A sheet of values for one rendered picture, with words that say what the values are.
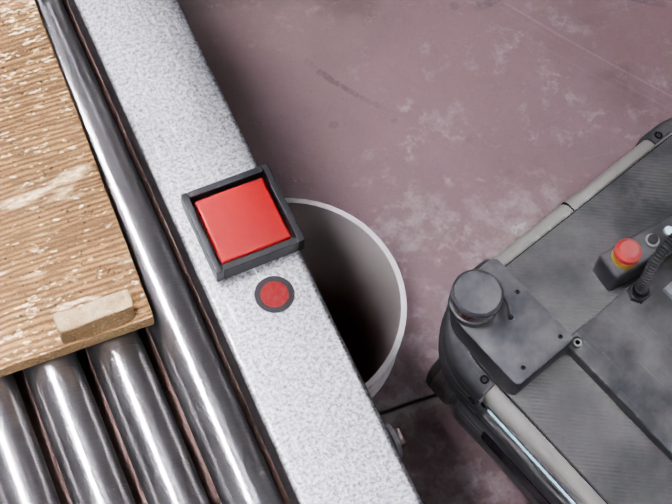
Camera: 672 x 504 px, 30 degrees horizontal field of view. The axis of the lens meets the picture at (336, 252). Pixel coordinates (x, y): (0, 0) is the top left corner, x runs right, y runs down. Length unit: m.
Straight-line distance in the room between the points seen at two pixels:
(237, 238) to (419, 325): 1.02
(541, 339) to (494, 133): 0.57
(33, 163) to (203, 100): 0.15
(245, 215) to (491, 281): 0.72
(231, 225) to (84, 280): 0.12
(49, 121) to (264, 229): 0.20
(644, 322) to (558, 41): 0.70
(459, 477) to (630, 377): 0.33
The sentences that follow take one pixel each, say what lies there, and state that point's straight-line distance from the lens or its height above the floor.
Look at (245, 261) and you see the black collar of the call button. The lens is 0.98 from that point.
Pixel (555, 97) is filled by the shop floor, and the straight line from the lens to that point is 2.23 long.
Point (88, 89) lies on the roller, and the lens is 1.09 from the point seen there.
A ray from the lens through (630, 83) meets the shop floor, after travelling 2.29.
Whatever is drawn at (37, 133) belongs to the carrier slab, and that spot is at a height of 0.94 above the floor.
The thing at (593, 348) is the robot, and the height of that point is 0.26.
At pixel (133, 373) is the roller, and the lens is 0.96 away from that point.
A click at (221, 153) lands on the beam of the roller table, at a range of 1.05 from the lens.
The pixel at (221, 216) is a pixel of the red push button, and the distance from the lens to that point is 1.00.
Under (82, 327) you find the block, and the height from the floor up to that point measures 0.96.
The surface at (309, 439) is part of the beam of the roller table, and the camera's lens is 0.95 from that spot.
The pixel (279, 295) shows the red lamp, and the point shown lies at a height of 0.92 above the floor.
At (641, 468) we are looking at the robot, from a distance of 1.72.
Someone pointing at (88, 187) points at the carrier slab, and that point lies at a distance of 1.02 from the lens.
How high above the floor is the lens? 1.82
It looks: 64 degrees down
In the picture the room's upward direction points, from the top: 8 degrees clockwise
